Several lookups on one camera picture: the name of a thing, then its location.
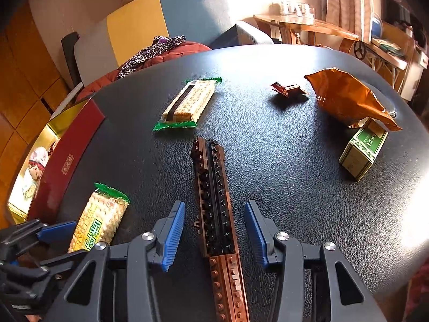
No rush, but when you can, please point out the cracker pack green label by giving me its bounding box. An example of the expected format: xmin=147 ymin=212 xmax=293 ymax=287
xmin=68 ymin=182 xmax=130 ymax=253

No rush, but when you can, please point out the brown black brick bar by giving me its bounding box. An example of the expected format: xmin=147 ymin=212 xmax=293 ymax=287
xmin=191 ymin=137 xmax=249 ymax=321

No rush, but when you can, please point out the green tea box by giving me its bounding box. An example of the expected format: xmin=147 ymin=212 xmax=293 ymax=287
xmin=339 ymin=119 xmax=388 ymax=181

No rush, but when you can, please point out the cracker pack with black stripe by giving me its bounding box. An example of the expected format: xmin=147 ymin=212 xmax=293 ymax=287
xmin=153 ymin=77 xmax=223 ymax=131

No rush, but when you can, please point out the small red candy packet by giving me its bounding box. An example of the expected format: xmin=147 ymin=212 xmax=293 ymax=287
xmin=271 ymin=82 xmax=308 ymax=99

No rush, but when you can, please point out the orange snack bag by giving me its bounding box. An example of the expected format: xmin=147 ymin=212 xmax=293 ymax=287
xmin=305 ymin=68 xmax=401 ymax=131

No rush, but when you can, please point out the cream white sock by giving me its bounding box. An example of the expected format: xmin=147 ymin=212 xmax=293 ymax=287
xmin=22 ymin=174 xmax=38 ymax=201

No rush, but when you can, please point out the red gold tray box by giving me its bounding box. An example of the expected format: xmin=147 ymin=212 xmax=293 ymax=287
xmin=7 ymin=99 xmax=105 ymax=225

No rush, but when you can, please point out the red quilted jacket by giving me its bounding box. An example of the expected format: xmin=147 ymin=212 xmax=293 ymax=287
xmin=76 ymin=42 xmax=212 ymax=102

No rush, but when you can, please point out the pink ruffled bedspread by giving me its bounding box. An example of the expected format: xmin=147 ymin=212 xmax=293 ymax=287
xmin=403 ymin=259 xmax=429 ymax=322

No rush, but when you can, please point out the leopard print cloth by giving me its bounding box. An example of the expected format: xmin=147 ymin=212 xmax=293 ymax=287
xmin=116 ymin=36 xmax=186 ymax=80

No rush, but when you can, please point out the wooden side table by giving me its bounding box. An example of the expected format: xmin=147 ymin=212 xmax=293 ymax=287
xmin=253 ymin=14 xmax=359 ymax=46

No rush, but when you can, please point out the wooden chair with cushion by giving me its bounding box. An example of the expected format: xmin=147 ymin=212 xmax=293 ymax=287
xmin=351 ymin=21 xmax=416 ymax=93

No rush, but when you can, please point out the yellow blue grey armchair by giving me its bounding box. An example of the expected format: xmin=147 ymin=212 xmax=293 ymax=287
xmin=61 ymin=0 xmax=272 ymax=86

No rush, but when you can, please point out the glass letters ornament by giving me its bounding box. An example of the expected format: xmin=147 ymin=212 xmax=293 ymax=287
xmin=280 ymin=2 xmax=315 ymax=18

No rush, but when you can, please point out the white cabinet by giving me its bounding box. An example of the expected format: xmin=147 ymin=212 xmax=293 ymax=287
xmin=400 ymin=50 xmax=428 ymax=102

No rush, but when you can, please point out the beige patterned curtain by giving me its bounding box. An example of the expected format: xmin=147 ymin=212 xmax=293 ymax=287
xmin=326 ymin=0 xmax=374 ymax=43

